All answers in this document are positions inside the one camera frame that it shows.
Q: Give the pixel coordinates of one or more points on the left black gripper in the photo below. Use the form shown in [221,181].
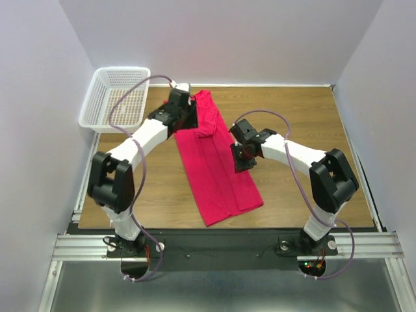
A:
[192,121]

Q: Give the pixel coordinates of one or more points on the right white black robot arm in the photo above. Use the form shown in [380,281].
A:
[325,178]

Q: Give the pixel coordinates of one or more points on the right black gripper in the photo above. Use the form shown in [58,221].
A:
[240,164]

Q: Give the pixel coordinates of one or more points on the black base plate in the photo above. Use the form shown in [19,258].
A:
[229,249]

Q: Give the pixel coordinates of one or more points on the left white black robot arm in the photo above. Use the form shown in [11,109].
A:
[111,182]

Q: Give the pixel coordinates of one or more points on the aluminium frame rail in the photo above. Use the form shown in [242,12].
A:
[83,278]

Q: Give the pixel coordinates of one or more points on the pink t shirt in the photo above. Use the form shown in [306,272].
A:
[219,191]

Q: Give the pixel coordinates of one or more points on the white plastic basket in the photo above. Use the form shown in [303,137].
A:
[104,105]

